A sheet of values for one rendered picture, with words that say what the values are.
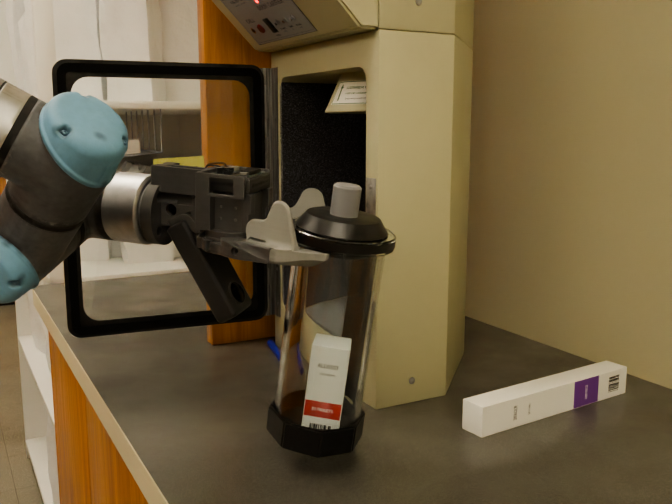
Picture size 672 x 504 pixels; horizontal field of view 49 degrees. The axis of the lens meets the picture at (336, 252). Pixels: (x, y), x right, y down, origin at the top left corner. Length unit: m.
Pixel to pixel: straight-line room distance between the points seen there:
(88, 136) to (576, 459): 0.60
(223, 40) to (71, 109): 0.58
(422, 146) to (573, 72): 0.40
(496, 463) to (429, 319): 0.23
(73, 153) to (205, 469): 0.37
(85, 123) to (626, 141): 0.80
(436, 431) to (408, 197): 0.29
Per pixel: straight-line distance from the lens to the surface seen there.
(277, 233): 0.71
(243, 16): 1.12
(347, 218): 0.72
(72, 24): 2.22
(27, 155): 0.67
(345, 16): 0.91
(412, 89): 0.93
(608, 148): 1.21
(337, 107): 1.03
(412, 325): 0.97
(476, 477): 0.82
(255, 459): 0.85
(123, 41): 2.13
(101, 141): 0.66
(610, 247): 1.22
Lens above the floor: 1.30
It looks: 10 degrees down
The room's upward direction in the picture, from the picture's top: straight up
